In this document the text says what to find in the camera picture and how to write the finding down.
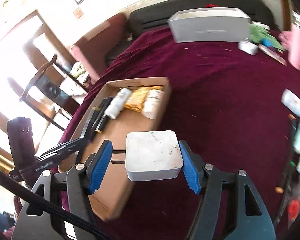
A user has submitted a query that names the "white square power adapter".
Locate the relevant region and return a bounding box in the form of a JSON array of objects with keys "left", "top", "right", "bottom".
[{"left": 111, "top": 131, "right": 184, "bottom": 181}]

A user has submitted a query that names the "white lotion bottle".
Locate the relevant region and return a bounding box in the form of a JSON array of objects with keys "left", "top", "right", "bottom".
[{"left": 281, "top": 89, "right": 300, "bottom": 118}]

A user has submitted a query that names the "black marker pen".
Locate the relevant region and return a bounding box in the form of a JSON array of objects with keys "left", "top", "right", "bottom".
[{"left": 89, "top": 96, "right": 114, "bottom": 140}]

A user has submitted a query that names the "maroon bed blanket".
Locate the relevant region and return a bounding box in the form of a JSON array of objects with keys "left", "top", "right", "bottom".
[{"left": 60, "top": 28, "right": 300, "bottom": 239}]

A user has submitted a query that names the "white jar in box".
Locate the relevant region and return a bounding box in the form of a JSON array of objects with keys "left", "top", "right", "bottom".
[{"left": 141, "top": 89, "right": 164, "bottom": 120}]

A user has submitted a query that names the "white bottle in box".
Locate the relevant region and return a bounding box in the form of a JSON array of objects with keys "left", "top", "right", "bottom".
[{"left": 104, "top": 88, "right": 132, "bottom": 120}]

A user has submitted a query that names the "dark wooden chair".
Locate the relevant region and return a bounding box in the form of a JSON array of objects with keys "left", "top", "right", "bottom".
[{"left": 19, "top": 54, "right": 88, "bottom": 131}]

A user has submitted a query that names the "brown cardboard box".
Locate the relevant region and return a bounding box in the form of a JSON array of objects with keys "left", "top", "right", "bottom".
[{"left": 61, "top": 77, "right": 171, "bottom": 222}]

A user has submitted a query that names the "yellow snack packet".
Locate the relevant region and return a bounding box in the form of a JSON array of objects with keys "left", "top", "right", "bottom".
[{"left": 124, "top": 86, "right": 163, "bottom": 113}]

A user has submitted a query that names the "small white usb charger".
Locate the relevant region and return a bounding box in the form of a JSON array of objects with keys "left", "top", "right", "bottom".
[{"left": 238, "top": 40, "right": 258, "bottom": 55}]

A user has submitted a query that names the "pink flat tube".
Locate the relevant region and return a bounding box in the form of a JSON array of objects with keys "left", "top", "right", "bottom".
[{"left": 258, "top": 44, "right": 287, "bottom": 66}]

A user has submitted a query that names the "grey rectangular box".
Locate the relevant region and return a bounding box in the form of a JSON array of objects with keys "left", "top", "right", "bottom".
[{"left": 167, "top": 7, "right": 251, "bottom": 43}]

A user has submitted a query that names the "blue small object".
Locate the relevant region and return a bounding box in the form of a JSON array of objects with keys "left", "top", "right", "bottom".
[{"left": 260, "top": 38, "right": 274, "bottom": 48}]

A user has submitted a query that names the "green cloth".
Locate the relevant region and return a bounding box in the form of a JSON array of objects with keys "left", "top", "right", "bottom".
[{"left": 249, "top": 24, "right": 285, "bottom": 51}]

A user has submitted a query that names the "pink thermos bottle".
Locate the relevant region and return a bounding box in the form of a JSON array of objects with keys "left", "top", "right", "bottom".
[{"left": 288, "top": 23, "right": 300, "bottom": 71}]

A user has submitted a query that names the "pink cloth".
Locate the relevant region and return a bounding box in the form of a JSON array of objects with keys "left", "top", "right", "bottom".
[{"left": 279, "top": 30, "right": 292, "bottom": 51}]

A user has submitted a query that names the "black braided cable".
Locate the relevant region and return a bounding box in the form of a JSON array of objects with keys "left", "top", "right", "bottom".
[{"left": 0, "top": 163, "right": 111, "bottom": 240}]

